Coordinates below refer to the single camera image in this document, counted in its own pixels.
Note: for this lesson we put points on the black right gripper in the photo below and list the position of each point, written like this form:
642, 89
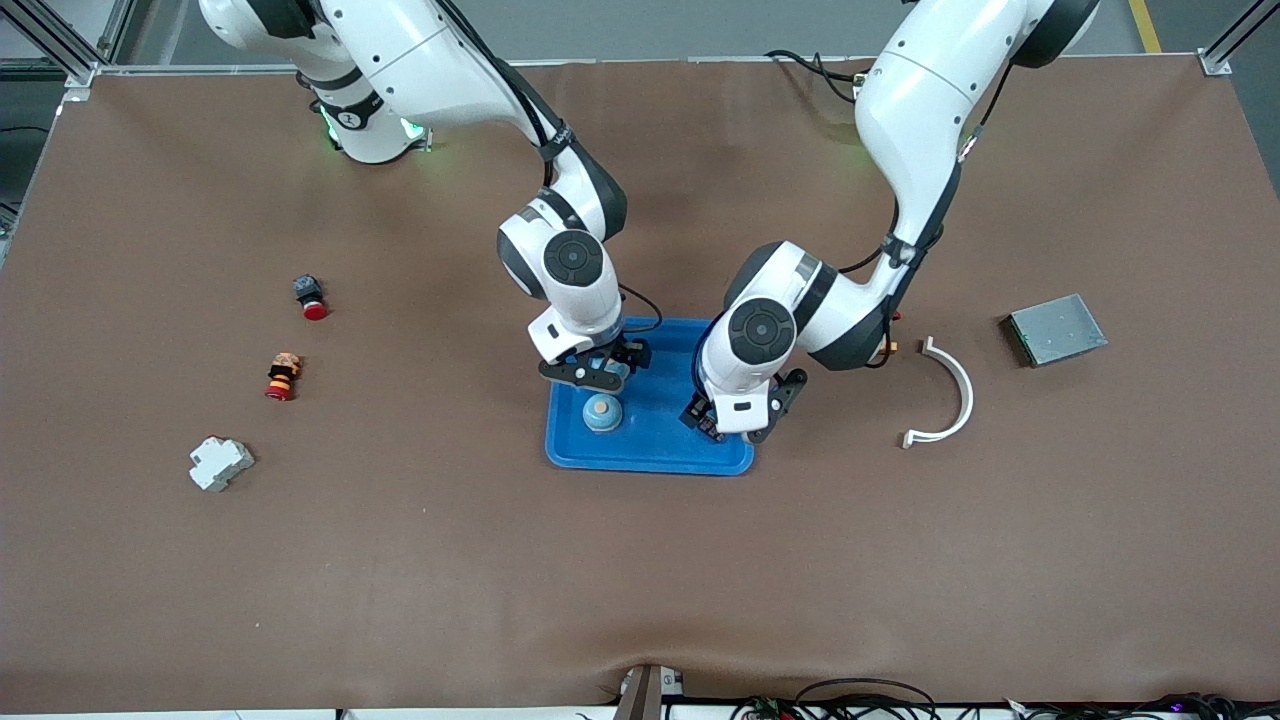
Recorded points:
631, 352

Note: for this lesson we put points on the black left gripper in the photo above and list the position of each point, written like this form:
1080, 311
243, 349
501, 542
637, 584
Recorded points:
703, 417

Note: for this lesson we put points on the brown cylindrical capacitor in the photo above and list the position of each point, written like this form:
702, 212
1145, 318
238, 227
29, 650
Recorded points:
710, 432

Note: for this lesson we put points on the light blue desk bell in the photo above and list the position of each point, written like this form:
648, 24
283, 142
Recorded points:
613, 376
602, 414

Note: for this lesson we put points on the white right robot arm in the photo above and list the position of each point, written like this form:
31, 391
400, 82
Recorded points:
420, 60

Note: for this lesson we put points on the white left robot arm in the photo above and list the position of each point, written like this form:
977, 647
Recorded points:
920, 110

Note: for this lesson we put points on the blue plastic tray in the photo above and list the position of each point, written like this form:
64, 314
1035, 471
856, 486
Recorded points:
650, 440

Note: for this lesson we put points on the brown table mat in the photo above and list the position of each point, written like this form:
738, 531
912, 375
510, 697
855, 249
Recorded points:
640, 580

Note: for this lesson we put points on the red mushroom button grey body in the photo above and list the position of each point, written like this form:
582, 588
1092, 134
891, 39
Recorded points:
312, 300

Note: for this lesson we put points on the red emergency stop orange body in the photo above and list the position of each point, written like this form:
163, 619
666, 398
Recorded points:
283, 377

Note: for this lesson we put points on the grey metal box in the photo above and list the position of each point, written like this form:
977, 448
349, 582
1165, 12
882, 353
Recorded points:
1058, 332

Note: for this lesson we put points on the white circuit breaker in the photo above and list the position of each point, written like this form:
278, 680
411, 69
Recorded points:
220, 464

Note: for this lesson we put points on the white curved plastic bracket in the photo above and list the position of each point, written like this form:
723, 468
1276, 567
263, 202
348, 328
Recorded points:
968, 395

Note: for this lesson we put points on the aluminium frame post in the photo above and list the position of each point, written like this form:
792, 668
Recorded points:
1215, 60
80, 70

